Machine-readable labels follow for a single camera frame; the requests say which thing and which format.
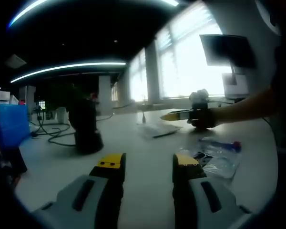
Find clear blue red sheet goods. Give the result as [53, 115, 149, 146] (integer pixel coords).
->
[180, 137, 243, 180]

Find white box stack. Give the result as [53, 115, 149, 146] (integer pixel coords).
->
[0, 90, 20, 105]

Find bright window row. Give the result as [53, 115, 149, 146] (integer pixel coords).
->
[130, 4, 232, 102]

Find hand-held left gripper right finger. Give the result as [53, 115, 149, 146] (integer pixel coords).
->
[173, 153, 253, 229]

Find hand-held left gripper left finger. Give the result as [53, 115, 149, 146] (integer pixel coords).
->
[31, 152, 127, 229]

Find white printed sheet goods packet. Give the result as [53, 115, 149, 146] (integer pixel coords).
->
[137, 122, 184, 140]

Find person's right hand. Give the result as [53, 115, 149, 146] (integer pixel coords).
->
[187, 108, 217, 131]

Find white chest-worn device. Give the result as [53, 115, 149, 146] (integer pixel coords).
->
[254, 0, 282, 36]

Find black scanner cable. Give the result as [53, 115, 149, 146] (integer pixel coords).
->
[28, 107, 77, 147]

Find blue plastic crate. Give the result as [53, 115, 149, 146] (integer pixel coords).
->
[0, 104, 31, 147]

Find white table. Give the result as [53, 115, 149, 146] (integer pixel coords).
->
[13, 108, 277, 229]

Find black right wrist strap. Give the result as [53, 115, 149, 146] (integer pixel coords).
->
[204, 107, 218, 129]

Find black barcode scanner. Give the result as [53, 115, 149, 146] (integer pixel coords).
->
[68, 96, 104, 155]

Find black wall monitor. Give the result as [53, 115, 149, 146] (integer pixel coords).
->
[199, 34, 257, 69]

